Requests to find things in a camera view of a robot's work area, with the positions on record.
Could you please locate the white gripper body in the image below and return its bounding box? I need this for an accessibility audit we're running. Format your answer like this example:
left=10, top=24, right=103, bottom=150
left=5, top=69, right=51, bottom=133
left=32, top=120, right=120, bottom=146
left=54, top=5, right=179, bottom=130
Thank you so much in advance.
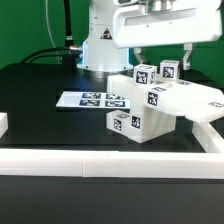
left=113, top=0, right=222, bottom=48

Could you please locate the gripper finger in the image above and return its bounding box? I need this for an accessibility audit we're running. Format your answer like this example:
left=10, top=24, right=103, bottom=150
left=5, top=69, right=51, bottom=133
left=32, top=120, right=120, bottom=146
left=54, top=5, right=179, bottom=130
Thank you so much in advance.
left=134, top=47, right=147, bottom=64
left=181, top=43, right=193, bottom=71

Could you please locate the white chair back frame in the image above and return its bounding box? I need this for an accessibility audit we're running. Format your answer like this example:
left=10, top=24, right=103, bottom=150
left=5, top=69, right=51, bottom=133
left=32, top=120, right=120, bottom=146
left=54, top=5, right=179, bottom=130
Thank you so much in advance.
left=107, top=75, right=224, bottom=123

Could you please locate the white chair seat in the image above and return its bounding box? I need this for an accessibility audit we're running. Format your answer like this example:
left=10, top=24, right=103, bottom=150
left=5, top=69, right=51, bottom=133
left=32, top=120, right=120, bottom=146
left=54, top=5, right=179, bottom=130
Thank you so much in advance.
left=128, top=103, right=176, bottom=143

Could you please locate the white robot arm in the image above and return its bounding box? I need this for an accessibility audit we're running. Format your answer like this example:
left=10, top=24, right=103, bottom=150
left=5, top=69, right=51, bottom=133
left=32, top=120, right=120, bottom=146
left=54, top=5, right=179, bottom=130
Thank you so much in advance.
left=78, top=0, right=222, bottom=78

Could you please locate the white sheet with markers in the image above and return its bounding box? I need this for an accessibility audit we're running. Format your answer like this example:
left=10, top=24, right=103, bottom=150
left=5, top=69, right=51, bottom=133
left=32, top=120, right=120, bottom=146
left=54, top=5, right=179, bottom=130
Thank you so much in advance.
left=56, top=91, right=130, bottom=109

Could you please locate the white U-shaped obstacle fence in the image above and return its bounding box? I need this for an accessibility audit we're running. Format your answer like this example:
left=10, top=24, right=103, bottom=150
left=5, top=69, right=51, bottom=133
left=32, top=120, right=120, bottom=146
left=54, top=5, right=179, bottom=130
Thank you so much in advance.
left=0, top=123, right=224, bottom=179

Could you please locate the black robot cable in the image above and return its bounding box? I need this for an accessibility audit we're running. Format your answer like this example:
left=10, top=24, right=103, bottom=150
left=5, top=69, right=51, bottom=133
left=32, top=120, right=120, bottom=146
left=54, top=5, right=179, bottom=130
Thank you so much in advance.
left=20, top=0, right=84, bottom=64

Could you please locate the thin white cable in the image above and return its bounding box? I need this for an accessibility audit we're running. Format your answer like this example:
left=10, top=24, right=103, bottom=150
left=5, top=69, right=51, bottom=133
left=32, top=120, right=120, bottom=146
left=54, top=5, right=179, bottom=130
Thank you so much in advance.
left=45, top=0, right=63, bottom=64

